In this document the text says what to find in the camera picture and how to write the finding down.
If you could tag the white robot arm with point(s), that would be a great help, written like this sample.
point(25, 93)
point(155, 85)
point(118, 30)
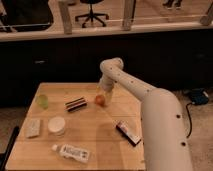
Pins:
point(165, 143)

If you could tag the black office chair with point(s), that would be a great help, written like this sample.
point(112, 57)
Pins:
point(91, 15)

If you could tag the grey sponge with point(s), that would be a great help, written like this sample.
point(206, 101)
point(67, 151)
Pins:
point(33, 128)

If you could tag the green plastic cup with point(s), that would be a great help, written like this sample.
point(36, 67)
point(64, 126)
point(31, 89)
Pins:
point(42, 101)

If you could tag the wooden railing post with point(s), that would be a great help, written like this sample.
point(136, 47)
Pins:
point(65, 16)
point(128, 16)

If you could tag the black candy bar box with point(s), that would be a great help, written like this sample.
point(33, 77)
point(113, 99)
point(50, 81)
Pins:
point(125, 130)

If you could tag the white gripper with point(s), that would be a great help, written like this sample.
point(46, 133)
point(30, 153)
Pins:
point(107, 85)

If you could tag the wooden railing post middle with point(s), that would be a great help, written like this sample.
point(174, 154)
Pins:
point(128, 16)

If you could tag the wooden railing post left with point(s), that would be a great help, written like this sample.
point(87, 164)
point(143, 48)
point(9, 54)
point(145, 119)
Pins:
point(65, 16)

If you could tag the orange apple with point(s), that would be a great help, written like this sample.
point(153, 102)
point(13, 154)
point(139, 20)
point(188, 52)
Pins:
point(100, 100)

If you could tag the clear plastic bottle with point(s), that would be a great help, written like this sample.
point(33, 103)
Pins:
point(69, 151)

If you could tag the black power adapter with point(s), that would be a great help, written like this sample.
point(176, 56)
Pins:
point(199, 97)

